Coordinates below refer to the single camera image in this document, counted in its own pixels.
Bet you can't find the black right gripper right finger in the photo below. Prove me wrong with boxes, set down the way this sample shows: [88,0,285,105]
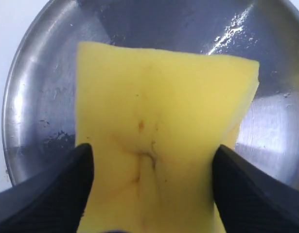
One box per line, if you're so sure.
[212,145,299,233]

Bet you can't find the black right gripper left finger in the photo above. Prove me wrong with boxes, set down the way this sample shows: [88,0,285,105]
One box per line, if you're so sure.
[0,144,94,233]

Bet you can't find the yellow sponge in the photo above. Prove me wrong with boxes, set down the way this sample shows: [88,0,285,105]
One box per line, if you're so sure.
[75,42,260,233]

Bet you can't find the round steel plate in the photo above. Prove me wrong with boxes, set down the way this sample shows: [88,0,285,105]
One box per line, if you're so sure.
[2,0,299,189]

